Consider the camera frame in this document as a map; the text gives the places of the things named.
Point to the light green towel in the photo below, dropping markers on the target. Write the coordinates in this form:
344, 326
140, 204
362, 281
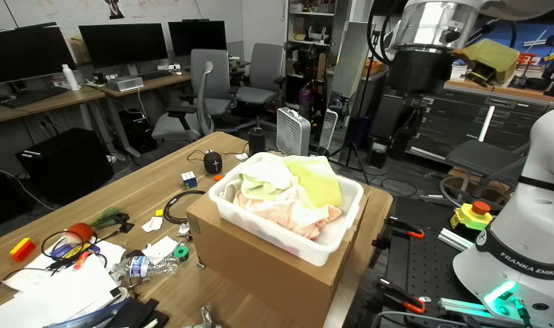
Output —
260, 186

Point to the peach t-shirt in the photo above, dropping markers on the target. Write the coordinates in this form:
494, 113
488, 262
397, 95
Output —
290, 213

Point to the yellow towel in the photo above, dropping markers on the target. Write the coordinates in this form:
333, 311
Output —
317, 178

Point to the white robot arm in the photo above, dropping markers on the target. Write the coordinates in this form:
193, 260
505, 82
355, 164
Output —
510, 266

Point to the white box fan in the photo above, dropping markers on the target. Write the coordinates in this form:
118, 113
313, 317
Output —
291, 131

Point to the brown cardboard box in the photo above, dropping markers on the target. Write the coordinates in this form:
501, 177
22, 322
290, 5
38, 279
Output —
268, 286

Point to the rubiks cube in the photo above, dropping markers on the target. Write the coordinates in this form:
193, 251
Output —
188, 178

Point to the grey office chair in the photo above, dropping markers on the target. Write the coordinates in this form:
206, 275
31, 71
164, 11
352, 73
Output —
260, 95
209, 78

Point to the green tape roll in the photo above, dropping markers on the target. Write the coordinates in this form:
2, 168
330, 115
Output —
180, 251

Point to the right black monitor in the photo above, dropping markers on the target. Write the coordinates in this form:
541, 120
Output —
191, 35

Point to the black monitor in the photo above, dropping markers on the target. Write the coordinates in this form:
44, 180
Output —
124, 42
191, 35
31, 51

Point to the black drawer cabinet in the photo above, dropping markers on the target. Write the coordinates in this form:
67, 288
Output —
455, 115

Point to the crumpled plastic bottle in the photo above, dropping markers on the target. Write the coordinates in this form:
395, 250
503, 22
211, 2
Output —
135, 268

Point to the emergency stop button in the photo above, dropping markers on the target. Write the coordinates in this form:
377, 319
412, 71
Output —
472, 215

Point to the black computer case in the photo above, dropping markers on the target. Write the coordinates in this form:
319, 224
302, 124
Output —
65, 166

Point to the middle black monitor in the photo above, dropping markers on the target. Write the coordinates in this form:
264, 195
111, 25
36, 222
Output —
124, 42

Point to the white spray bottle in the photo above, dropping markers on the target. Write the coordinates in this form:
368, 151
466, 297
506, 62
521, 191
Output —
69, 76

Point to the white papers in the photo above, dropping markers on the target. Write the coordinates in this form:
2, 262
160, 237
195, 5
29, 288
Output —
42, 297

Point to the left black monitor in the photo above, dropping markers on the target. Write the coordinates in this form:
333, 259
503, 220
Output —
31, 51

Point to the yellow red toy block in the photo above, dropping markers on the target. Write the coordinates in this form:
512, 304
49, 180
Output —
22, 250

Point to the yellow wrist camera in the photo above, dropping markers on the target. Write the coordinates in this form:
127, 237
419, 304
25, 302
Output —
488, 62

